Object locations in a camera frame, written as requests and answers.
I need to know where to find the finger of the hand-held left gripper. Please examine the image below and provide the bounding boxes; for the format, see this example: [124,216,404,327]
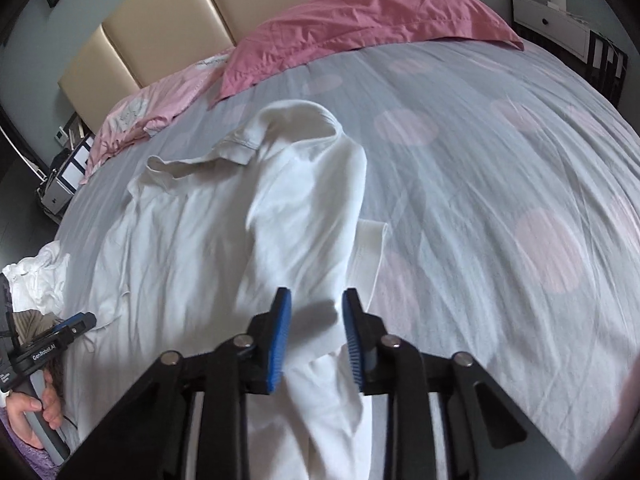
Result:
[47,312,97,346]

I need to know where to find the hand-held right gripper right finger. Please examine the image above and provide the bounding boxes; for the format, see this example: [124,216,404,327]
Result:
[341,287,581,480]

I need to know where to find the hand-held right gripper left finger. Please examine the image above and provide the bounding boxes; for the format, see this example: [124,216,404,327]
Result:
[57,287,293,480]

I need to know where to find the white shirt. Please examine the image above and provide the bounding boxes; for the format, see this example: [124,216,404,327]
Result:
[65,100,391,480]

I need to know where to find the person's left hand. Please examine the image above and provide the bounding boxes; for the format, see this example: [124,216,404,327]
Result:
[6,366,65,451]

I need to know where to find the beige striped garment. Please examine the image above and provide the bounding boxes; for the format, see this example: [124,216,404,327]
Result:
[12,310,63,346]

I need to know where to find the white cloth pile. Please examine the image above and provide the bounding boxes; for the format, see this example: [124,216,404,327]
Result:
[0,240,71,321]

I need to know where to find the purple fuzzy garment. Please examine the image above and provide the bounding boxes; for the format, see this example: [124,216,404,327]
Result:
[0,405,61,480]

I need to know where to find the grey appliance box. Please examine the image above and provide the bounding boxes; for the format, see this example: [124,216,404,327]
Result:
[37,172,76,221]

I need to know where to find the black and white nightstand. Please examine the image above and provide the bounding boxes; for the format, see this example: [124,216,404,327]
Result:
[47,130,96,193]

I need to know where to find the light pink printed pillow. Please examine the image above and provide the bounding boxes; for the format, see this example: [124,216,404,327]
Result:
[80,47,236,186]

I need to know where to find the beige padded headboard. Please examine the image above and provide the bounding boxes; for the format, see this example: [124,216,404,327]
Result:
[57,0,468,136]

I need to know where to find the white drawer black nightstand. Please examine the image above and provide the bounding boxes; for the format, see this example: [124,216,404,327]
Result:
[510,0,630,108]

